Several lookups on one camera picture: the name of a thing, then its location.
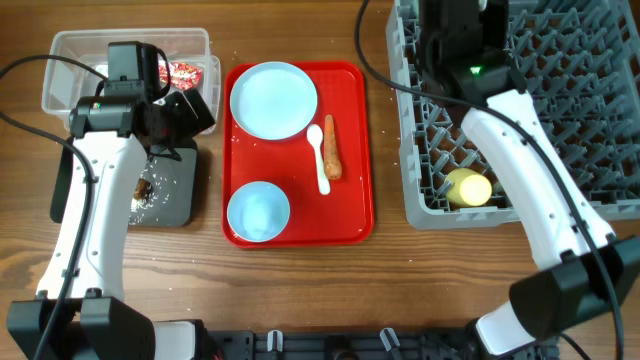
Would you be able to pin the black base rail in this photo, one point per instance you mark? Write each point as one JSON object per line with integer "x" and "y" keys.
{"x": 386, "y": 344}

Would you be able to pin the orange carrot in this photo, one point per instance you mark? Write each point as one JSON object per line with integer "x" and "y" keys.
{"x": 332, "y": 163}

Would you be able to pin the white plastic spoon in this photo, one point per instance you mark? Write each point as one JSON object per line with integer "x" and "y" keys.
{"x": 314, "y": 136}

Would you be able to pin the red plastic tray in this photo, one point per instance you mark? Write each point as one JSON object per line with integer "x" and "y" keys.
{"x": 344, "y": 216}

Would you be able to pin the brown food scrap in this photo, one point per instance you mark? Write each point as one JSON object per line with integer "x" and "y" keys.
{"x": 142, "y": 190}

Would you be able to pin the grey dishwasher rack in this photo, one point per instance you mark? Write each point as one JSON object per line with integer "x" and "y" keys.
{"x": 581, "y": 63}

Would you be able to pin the black waste tray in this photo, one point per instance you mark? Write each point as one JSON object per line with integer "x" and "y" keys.
{"x": 183, "y": 172}

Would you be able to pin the red snack wrapper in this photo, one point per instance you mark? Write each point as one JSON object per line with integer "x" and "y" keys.
{"x": 182, "y": 76}

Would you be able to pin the clear plastic bin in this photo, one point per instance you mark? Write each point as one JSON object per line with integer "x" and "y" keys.
{"x": 64, "y": 84}

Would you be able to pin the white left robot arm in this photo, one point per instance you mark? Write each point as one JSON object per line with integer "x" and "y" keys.
{"x": 78, "y": 311}

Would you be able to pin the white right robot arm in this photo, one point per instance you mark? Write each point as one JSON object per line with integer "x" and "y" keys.
{"x": 584, "y": 270}

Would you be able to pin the large light blue plate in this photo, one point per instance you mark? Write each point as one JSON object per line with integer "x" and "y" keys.
{"x": 273, "y": 100}

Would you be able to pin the white rice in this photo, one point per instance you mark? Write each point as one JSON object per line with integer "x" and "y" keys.
{"x": 154, "y": 211}

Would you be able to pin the yellow plastic cup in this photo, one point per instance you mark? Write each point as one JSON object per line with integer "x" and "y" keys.
{"x": 468, "y": 188}

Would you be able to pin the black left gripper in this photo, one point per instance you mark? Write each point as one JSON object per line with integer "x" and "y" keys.
{"x": 190, "y": 124}

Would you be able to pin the small light blue bowl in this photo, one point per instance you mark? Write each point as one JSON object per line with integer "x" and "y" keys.
{"x": 258, "y": 212}

